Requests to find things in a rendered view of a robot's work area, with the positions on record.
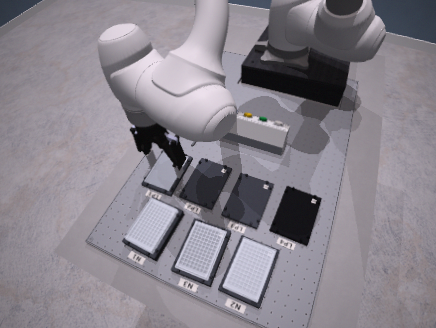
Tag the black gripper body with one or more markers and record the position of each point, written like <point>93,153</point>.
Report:
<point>151,131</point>

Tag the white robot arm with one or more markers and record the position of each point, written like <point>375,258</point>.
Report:
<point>185,93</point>

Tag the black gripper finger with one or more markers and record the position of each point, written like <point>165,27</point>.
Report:
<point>175,150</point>
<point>143,144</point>

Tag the white label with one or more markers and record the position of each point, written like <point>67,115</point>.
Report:
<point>188,285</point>
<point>192,208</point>
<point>286,243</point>
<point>235,305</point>
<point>152,194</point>
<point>139,259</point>
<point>236,227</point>

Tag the white button panel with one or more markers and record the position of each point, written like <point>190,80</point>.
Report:
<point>259,133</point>

